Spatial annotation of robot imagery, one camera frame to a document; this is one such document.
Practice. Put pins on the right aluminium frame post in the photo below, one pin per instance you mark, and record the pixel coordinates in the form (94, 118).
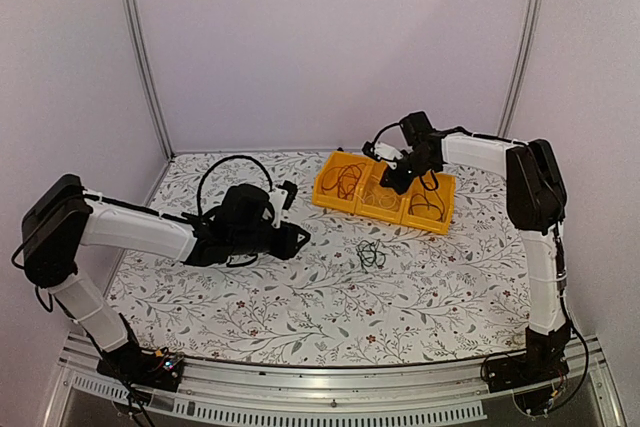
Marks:
(525, 46)

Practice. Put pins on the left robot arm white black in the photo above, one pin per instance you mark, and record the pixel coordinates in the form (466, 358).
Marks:
(249, 222)

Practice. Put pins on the left aluminium frame post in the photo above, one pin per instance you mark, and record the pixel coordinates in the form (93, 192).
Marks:
(143, 65)

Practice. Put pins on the aluminium front rail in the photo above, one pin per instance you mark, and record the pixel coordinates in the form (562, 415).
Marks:
(217, 393)

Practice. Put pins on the yellow bin far compartment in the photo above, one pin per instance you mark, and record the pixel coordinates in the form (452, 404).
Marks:
(335, 185)

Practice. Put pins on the yellow bin compartment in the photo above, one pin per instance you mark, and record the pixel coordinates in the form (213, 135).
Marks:
(335, 185)
(376, 202)

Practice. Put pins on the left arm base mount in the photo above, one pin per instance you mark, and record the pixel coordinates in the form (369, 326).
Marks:
(131, 364)

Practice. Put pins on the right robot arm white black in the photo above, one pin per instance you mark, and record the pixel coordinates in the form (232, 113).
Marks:
(536, 201)

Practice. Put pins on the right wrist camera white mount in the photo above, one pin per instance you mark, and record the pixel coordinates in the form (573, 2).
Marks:
(382, 152)

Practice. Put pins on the yellow bin middle compartment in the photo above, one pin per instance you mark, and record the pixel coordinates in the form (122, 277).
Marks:
(376, 202)

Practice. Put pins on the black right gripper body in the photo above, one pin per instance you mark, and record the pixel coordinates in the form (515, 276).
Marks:
(417, 166)

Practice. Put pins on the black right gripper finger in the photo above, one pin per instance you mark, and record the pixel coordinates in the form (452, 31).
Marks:
(401, 186)
(389, 178)

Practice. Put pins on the aluminium frame post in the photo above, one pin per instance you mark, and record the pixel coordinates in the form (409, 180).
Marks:
(143, 65)
(525, 46)

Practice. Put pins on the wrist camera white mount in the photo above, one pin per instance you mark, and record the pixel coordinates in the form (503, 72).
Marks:
(382, 152)
(281, 198)

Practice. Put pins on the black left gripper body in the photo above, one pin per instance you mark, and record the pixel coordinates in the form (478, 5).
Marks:
(247, 242)

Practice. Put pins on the floral patterned table mat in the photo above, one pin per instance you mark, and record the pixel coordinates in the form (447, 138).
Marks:
(362, 292)

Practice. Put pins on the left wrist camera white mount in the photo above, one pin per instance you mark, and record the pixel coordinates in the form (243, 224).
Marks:
(281, 198)

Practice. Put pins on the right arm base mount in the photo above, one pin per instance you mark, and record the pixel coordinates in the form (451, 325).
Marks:
(543, 360)

